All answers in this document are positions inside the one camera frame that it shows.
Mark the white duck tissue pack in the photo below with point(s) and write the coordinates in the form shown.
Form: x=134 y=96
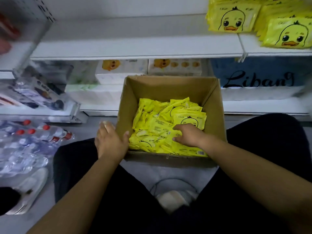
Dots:
x=173 y=69
x=129 y=70

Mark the person's right hand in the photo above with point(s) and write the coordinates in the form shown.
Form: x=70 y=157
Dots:
x=191 y=136

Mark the brown cardboard box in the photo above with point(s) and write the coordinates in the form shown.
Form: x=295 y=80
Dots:
x=165 y=87

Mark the white pegboard shelf unit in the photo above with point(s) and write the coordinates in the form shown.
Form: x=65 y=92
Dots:
x=34 y=31

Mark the pack of red-capped bottles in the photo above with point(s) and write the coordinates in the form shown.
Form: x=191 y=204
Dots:
x=29 y=139

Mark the person's left forearm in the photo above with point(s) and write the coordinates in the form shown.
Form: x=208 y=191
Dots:
x=78 y=197

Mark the green white tissue pack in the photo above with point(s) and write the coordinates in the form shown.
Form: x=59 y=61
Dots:
x=85 y=90

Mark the metal frame stool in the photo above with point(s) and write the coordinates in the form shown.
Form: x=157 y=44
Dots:
x=173 y=199

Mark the white metal shelf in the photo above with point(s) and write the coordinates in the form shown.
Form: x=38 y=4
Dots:
x=136 y=36

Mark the person's black trousers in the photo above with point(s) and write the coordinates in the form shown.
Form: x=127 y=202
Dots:
x=78 y=168

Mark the person's right forearm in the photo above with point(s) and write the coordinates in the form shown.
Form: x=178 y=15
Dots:
x=258 y=182

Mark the person's left hand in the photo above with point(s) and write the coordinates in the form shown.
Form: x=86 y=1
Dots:
x=111 y=142

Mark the MIQI boxes with fruit print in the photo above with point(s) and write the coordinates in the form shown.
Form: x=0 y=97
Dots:
x=34 y=92

